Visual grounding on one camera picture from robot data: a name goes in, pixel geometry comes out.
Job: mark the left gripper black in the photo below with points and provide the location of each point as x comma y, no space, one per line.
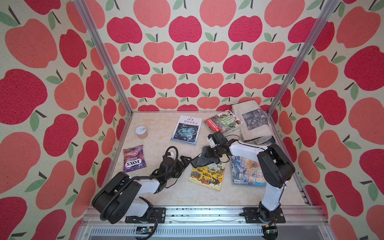
182,167

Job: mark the yellow picture book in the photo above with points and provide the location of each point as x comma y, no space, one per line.
210,176

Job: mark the blue sunflower magazine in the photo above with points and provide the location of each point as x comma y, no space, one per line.
246,172

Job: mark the grey microfibre cloth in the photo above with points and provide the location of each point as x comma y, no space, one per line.
206,157

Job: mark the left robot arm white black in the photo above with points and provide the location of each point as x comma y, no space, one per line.
122,197

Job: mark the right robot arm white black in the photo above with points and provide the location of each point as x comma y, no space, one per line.
276,167

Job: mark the red green book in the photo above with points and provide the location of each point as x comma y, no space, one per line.
224,122

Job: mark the blue science book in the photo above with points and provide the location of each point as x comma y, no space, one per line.
187,130

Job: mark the folded newspaper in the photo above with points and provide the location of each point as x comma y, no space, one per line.
256,128

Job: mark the purple candy bag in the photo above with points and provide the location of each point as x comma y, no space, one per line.
134,159

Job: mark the white round tape roll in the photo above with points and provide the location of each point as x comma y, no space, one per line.
141,132

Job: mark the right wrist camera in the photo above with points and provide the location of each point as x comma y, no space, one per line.
216,139

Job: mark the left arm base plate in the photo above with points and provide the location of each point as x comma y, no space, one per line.
152,215

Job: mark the aluminium front rail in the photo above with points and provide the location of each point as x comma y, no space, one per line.
210,223

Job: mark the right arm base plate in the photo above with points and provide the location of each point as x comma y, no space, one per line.
263,216

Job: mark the right aluminium frame post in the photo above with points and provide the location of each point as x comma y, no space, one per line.
326,12

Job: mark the aluminium frame post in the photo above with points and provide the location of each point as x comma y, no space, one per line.
326,12
103,53

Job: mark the left aluminium frame post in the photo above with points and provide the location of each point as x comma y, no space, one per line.
103,53

